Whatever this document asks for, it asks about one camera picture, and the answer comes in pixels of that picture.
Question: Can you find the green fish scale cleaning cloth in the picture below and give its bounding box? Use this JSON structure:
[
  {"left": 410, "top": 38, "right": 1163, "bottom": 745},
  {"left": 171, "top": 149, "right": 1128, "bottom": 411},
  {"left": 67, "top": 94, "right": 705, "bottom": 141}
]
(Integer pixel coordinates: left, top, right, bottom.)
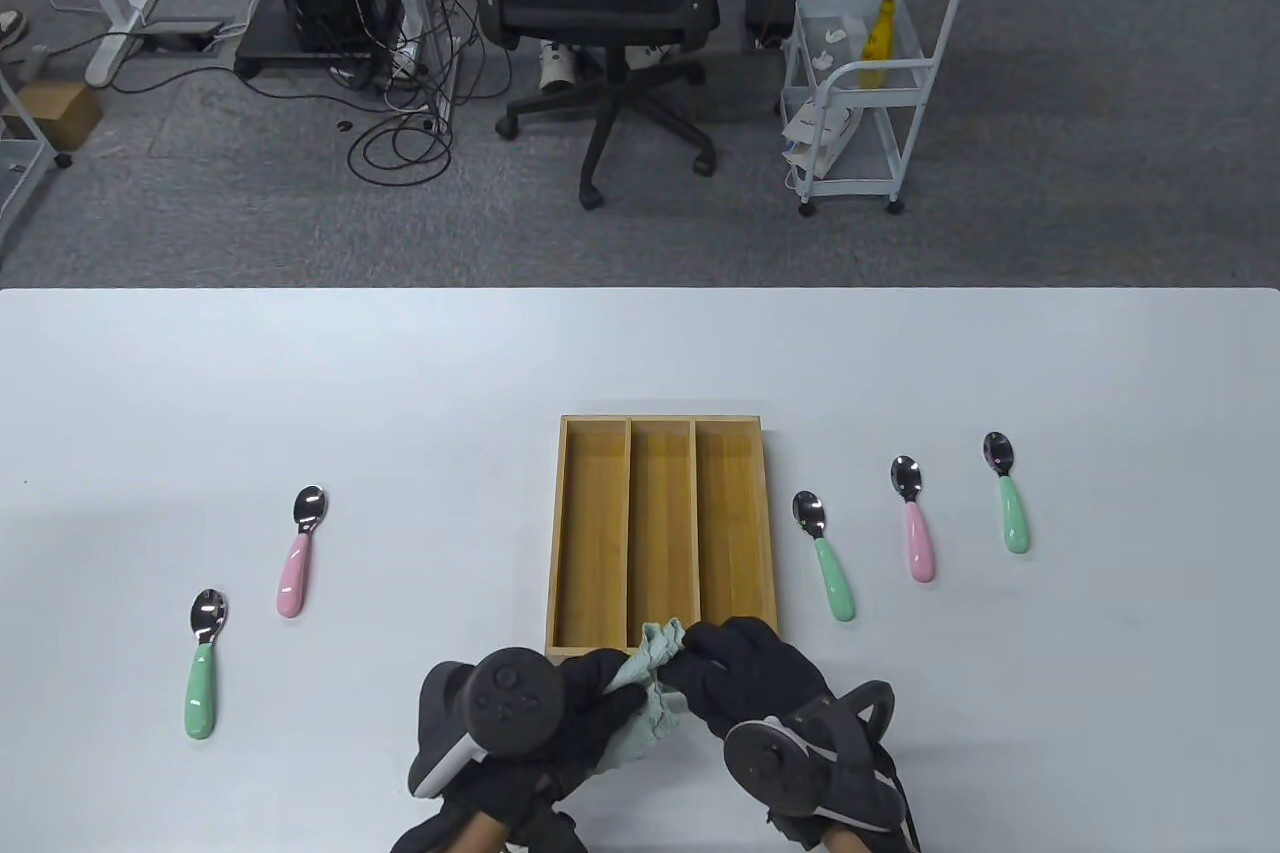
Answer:
[{"left": 585, "top": 620, "right": 691, "bottom": 779}]

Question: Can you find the white metal trolley cart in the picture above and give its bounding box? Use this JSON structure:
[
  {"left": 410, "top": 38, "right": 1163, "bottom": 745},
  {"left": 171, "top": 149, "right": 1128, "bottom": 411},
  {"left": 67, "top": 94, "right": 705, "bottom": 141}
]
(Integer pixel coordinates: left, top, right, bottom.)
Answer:
[{"left": 780, "top": 0, "right": 961, "bottom": 216}]

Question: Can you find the bundle of black cables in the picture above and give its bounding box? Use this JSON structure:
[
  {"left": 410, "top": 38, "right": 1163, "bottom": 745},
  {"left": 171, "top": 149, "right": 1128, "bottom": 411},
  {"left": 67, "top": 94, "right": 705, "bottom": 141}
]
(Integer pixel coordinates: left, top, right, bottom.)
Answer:
[{"left": 330, "top": 0, "right": 516, "bottom": 189}]

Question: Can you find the green handled baby spoon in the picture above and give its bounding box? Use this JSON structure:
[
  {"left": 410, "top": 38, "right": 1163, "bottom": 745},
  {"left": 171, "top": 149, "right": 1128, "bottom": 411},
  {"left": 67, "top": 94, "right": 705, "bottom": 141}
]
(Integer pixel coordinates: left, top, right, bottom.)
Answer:
[
  {"left": 983, "top": 432, "right": 1032, "bottom": 555},
  {"left": 183, "top": 589, "right": 229, "bottom": 741},
  {"left": 792, "top": 491, "right": 856, "bottom": 622}
]

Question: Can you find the white printed bag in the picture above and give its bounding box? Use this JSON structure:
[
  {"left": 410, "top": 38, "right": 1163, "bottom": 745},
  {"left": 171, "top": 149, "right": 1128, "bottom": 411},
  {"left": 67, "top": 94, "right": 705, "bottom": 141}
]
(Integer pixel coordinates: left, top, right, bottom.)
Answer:
[{"left": 781, "top": 98, "right": 859, "bottom": 176}]

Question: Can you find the black computer stand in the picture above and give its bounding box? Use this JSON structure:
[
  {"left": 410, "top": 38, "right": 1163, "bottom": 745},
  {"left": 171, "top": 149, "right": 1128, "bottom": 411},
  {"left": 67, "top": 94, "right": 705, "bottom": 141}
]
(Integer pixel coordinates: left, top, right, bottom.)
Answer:
[{"left": 233, "top": 0, "right": 406, "bottom": 81}]

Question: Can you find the person's left forearm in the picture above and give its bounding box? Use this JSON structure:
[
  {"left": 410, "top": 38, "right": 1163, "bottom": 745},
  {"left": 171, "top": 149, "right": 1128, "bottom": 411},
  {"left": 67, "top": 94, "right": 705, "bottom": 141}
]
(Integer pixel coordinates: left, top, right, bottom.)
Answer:
[{"left": 455, "top": 811, "right": 513, "bottom": 853}]

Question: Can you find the black hand controller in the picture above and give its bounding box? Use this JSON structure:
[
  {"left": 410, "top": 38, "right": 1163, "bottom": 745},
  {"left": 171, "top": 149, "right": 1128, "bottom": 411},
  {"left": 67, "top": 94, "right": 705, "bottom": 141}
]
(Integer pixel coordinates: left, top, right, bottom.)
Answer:
[
  {"left": 723, "top": 681, "right": 911, "bottom": 836},
  {"left": 408, "top": 648, "right": 566, "bottom": 799}
]

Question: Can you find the white metal rack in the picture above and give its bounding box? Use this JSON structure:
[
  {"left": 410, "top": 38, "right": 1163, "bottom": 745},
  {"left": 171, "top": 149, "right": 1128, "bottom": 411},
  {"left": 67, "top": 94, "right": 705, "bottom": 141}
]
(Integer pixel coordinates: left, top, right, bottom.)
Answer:
[{"left": 0, "top": 53, "right": 74, "bottom": 244}]

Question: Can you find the pink handled baby spoon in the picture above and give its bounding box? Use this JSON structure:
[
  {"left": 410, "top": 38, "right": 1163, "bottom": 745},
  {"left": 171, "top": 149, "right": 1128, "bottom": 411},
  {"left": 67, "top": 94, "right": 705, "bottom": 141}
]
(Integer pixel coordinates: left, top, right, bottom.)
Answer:
[
  {"left": 890, "top": 456, "right": 939, "bottom": 584},
  {"left": 276, "top": 485, "right": 329, "bottom": 619}
]

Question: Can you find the black floor socket box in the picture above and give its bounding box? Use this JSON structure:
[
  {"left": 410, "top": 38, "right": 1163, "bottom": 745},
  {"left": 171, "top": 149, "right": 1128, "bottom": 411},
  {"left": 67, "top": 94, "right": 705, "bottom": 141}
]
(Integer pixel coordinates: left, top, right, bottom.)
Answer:
[{"left": 138, "top": 19, "right": 227, "bottom": 54}]

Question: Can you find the person's right hand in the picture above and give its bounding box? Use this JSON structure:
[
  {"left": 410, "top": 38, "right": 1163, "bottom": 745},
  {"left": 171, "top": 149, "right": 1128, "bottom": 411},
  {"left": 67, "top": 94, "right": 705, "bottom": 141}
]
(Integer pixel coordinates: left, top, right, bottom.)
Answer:
[{"left": 655, "top": 618, "right": 836, "bottom": 739}]

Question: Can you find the yellow bottle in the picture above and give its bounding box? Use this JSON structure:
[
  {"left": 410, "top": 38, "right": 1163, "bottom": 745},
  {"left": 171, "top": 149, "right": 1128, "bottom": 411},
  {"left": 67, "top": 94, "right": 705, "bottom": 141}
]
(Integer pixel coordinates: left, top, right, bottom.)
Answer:
[{"left": 860, "top": 0, "right": 898, "bottom": 90}]

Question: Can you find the wooden three-compartment tray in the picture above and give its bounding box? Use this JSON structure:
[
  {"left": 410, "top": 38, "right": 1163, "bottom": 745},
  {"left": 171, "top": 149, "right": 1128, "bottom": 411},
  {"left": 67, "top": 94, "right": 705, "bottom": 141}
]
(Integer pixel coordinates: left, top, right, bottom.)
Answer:
[{"left": 545, "top": 414, "right": 779, "bottom": 662}]

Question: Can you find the person's left hand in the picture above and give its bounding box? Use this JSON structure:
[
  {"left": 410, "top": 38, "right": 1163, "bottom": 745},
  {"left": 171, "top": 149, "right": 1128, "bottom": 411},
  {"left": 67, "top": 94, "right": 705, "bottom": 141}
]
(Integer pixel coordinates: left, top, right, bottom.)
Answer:
[{"left": 440, "top": 648, "right": 651, "bottom": 853}]

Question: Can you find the black mesh office chair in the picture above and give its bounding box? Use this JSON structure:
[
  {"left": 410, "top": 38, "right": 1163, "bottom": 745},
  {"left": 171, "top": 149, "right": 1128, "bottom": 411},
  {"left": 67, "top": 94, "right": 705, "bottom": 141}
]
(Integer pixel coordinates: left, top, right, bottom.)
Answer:
[{"left": 470, "top": 0, "right": 743, "bottom": 211}]

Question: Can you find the brown cardboard box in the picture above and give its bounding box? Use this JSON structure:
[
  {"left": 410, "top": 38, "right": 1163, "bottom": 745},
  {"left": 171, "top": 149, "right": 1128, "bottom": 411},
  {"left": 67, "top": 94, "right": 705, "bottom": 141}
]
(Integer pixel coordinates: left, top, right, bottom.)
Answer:
[{"left": 14, "top": 80, "right": 104, "bottom": 152}]

